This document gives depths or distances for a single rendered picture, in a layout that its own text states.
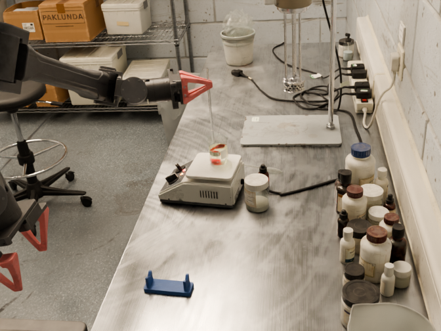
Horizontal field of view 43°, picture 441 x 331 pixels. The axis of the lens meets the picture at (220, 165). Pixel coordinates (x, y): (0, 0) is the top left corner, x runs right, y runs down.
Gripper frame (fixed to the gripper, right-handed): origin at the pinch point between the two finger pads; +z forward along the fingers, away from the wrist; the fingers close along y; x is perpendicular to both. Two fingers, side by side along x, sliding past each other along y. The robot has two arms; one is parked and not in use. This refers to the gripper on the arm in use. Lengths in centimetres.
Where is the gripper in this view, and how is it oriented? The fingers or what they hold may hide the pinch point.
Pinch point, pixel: (209, 84)
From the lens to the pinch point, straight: 133.0
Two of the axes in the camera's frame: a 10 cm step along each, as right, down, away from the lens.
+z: 9.9, -1.3, 1.0
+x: 0.7, 8.7, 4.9
